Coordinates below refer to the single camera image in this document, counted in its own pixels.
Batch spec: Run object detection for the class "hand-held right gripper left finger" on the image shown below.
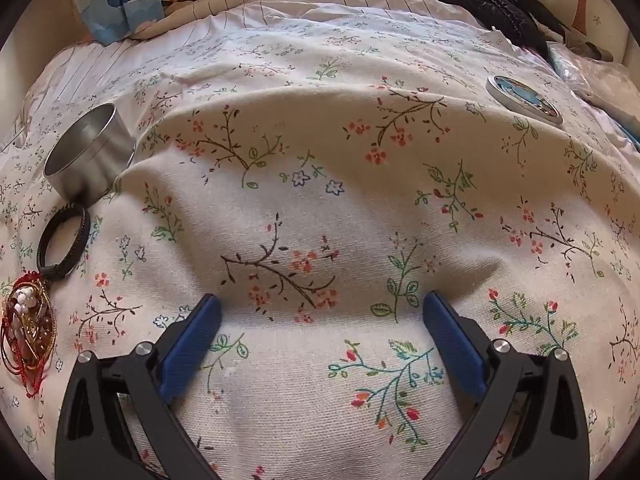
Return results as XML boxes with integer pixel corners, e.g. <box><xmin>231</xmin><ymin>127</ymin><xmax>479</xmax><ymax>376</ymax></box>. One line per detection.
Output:
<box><xmin>55</xmin><ymin>293</ymin><xmax>224</xmax><ymax>480</ymax></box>

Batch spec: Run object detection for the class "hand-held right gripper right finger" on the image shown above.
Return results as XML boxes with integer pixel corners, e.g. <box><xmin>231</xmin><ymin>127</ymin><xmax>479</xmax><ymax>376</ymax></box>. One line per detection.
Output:
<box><xmin>422</xmin><ymin>290</ymin><xmax>591</xmax><ymax>480</ymax></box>

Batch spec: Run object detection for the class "white bead bracelet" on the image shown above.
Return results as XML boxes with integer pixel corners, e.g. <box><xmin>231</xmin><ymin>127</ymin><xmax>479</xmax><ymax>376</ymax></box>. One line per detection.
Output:
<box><xmin>14</xmin><ymin>287</ymin><xmax>42</xmax><ymax>317</ymax></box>

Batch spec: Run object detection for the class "red braided cord bracelet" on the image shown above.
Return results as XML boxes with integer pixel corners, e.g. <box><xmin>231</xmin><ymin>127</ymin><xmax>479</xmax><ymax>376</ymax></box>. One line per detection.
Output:
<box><xmin>0</xmin><ymin>271</ymin><xmax>57</xmax><ymax>402</ymax></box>

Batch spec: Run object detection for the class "round silver tin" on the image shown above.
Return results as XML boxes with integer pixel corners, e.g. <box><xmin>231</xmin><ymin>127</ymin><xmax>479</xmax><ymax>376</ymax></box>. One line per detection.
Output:
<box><xmin>42</xmin><ymin>102</ymin><xmax>137</xmax><ymax>197</ymax></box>

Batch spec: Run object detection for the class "headboard with tree decal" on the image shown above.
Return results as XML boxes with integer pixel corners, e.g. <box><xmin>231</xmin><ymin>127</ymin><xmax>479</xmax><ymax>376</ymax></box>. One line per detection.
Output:
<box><xmin>532</xmin><ymin>0</ymin><xmax>632</xmax><ymax>63</ymax></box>

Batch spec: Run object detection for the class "clear plastic bag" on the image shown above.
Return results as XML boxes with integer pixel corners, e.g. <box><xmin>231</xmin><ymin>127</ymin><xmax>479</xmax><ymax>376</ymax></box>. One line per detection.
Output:
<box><xmin>547</xmin><ymin>42</ymin><xmax>640</xmax><ymax>111</ymax></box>

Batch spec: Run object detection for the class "blue cartoon print curtain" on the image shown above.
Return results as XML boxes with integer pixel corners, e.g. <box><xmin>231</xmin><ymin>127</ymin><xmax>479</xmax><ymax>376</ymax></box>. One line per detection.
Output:
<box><xmin>65</xmin><ymin>0</ymin><xmax>166</xmax><ymax>46</ymax></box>

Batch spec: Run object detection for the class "round tin lid blue print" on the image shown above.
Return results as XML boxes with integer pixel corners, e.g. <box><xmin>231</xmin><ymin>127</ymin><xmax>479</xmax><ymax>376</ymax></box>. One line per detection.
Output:
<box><xmin>486</xmin><ymin>75</ymin><xmax>564</xmax><ymax>126</ymax></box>

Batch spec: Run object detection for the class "floral print bedsheet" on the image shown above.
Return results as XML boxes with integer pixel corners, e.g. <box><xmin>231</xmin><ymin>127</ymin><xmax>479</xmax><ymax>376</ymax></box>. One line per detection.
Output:
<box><xmin>0</xmin><ymin>10</ymin><xmax>640</xmax><ymax>480</ymax></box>

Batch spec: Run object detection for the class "black band bracelet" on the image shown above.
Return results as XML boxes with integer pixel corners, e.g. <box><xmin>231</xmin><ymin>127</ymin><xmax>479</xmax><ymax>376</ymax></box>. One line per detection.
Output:
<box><xmin>37</xmin><ymin>202</ymin><xmax>92</xmax><ymax>281</ymax></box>

